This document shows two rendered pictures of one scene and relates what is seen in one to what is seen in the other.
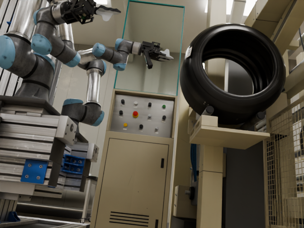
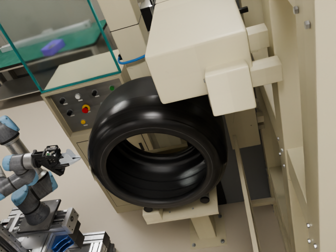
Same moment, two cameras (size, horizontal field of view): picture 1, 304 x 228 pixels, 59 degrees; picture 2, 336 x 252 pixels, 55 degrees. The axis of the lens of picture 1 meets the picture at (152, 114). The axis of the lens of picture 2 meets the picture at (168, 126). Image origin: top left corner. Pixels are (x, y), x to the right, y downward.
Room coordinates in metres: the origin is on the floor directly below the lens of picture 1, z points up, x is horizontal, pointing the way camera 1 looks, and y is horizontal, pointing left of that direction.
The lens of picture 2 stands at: (0.40, -0.82, 2.11)
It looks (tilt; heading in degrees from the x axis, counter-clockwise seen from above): 36 degrees down; 15
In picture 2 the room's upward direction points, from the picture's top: 21 degrees counter-clockwise
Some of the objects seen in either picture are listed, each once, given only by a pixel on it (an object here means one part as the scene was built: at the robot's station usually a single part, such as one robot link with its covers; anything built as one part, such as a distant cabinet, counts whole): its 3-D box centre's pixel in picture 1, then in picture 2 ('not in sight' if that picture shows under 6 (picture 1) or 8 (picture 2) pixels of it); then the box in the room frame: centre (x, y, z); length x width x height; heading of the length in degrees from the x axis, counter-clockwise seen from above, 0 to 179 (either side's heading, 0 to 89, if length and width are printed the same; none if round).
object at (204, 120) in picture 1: (202, 129); (154, 189); (1.54, -0.31, 0.84); 0.36 x 0.09 x 0.06; 0
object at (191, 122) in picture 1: (217, 129); (177, 153); (1.72, -0.45, 0.90); 0.40 x 0.03 x 0.10; 90
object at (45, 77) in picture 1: (38, 71); not in sight; (1.10, 0.53, 0.88); 0.13 x 0.12 x 0.14; 151
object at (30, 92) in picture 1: (33, 95); not in sight; (1.10, 0.52, 0.77); 0.15 x 0.15 x 0.10
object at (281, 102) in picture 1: (270, 116); (239, 113); (1.76, -0.83, 1.05); 0.20 x 0.15 x 0.30; 0
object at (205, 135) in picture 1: (225, 138); (181, 189); (1.54, -0.45, 0.80); 0.37 x 0.36 x 0.02; 90
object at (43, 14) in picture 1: (48, 17); not in sight; (0.92, 0.46, 1.04); 0.11 x 0.08 x 0.09; 62
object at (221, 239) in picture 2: not in sight; (207, 230); (1.80, -0.43, 0.01); 0.27 x 0.27 x 0.02; 0
